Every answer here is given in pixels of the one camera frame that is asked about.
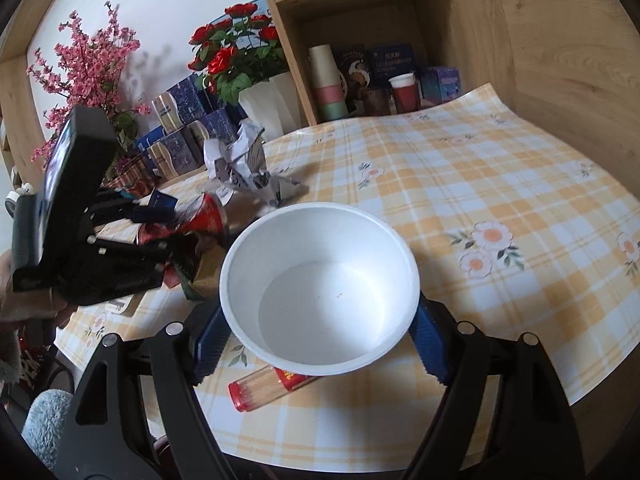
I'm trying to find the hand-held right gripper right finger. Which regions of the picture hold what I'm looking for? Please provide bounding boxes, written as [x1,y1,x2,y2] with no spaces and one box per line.
[400,292,586,480]

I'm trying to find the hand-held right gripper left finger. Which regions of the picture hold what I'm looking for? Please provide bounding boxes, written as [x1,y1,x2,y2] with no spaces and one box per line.
[55,305,236,480]

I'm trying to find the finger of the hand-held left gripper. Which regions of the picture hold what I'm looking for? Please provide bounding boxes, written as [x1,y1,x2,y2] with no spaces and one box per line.
[86,234,170,281]
[92,187,179,225]

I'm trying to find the red foil snack wrapper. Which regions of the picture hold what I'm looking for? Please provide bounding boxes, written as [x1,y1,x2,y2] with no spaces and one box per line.
[137,192,231,301]

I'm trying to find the newspaper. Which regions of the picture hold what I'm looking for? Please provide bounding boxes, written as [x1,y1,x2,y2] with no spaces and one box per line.
[202,120,306,208]

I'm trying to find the white bowl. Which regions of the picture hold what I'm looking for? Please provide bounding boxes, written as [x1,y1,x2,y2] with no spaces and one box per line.
[219,202,420,377]

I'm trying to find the person's left hand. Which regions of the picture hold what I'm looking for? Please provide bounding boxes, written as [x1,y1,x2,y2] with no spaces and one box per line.
[0,250,71,326]

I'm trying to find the striped copper planter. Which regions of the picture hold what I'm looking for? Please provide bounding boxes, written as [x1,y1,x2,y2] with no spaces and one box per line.
[107,155,153,196]

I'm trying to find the blue and gold gift box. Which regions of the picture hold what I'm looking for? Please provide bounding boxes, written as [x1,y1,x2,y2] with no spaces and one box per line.
[146,127,200,181]
[151,74,210,133]
[189,107,238,147]

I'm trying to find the flat blue box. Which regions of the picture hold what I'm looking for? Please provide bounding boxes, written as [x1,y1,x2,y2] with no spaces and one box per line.
[134,126,166,153]

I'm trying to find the red clear plastic tube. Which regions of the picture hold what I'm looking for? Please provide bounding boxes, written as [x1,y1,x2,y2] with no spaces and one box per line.
[228,365,321,413]

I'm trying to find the pink artificial blossom branches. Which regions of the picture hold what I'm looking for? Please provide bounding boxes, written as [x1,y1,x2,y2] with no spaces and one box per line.
[25,2,153,161]

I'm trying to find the white faceted vase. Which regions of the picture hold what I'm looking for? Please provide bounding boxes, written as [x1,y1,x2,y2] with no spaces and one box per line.
[239,71,303,141]

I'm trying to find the red artificial rose bouquet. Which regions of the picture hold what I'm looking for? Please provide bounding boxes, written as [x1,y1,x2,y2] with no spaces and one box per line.
[187,2,288,106]

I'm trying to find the yellow plaid floral tablecloth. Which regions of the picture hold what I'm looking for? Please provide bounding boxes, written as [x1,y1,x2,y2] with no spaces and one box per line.
[52,82,640,466]

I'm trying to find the person's grey fuzzy clothing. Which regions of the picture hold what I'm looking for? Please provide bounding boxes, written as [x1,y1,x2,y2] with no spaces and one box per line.
[22,390,76,471]

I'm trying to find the stack of pastel cups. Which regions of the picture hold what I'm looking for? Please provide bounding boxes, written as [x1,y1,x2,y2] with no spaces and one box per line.
[307,44,349,122]

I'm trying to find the dark blue moon print box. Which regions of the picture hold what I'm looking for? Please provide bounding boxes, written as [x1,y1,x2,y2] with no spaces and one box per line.
[334,45,373,113]

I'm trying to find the dark brown cup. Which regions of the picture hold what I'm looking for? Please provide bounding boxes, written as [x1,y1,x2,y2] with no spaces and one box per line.
[361,87,392,117]

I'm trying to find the red cup with white rim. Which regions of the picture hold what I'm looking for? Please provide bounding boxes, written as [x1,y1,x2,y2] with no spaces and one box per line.
[388,72,422,115]

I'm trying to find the small purple blue box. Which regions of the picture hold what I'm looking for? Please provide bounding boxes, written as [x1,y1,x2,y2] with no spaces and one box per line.
[420,66,462,106]

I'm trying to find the blue box with white print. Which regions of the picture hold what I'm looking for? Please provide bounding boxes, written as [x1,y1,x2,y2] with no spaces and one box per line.
[370,44,417,93]

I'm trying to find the wooden shelf cabinet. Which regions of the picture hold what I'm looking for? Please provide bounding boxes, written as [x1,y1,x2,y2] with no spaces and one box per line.
[251,0,640,286]

